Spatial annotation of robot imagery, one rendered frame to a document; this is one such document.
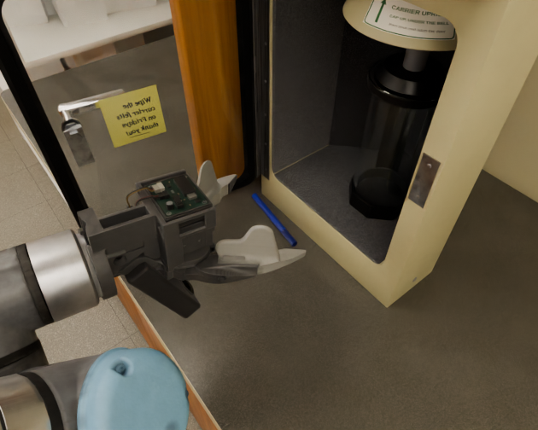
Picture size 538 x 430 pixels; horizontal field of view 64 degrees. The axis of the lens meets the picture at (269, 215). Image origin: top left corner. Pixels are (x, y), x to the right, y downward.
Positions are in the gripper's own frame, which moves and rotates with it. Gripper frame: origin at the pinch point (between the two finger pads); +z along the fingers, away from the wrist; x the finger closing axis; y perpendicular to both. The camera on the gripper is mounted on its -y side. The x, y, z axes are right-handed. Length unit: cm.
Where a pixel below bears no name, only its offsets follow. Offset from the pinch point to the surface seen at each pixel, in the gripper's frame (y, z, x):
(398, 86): 11.4, 19.1, 2.0
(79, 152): 1.1, -15.8, 20.8
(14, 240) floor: -113, -36, 144
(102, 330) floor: -114, -17, 79
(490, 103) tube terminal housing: 14.9, 18.6, -10.0
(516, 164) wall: -12, 60, 1
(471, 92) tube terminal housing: 17.3, 13.5, -10.5
